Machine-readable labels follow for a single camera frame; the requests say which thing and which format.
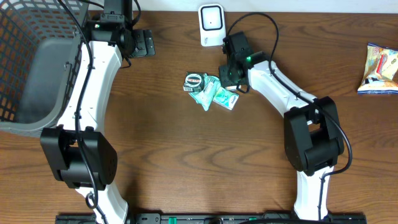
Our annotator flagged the orange small packet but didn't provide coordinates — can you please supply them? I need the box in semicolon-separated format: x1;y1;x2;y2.
225;86;240;91

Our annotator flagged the green tissue pack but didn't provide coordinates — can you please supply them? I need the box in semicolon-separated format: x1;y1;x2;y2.
213;86;239;110

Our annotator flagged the teal snack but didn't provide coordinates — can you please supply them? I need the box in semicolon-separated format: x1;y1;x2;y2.
189;75;221;111

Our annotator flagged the round label dark packet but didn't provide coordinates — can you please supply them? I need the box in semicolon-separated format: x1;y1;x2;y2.
183;72;207;92

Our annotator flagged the yellow snack bag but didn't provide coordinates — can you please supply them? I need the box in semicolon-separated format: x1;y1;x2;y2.
357;43;397;95

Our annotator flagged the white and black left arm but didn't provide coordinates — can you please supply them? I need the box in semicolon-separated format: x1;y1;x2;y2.
40;21;155;223

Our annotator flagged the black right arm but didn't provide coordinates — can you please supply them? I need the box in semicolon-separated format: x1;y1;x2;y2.
219;32;344;221

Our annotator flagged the white barcode scanner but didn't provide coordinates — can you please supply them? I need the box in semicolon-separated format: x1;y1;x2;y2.
198;4;226;47

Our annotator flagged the dark mesh plastic basket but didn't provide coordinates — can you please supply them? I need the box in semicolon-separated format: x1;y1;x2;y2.
1;0;88;138

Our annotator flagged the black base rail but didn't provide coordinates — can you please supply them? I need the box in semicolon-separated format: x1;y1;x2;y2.
55;212;368;224

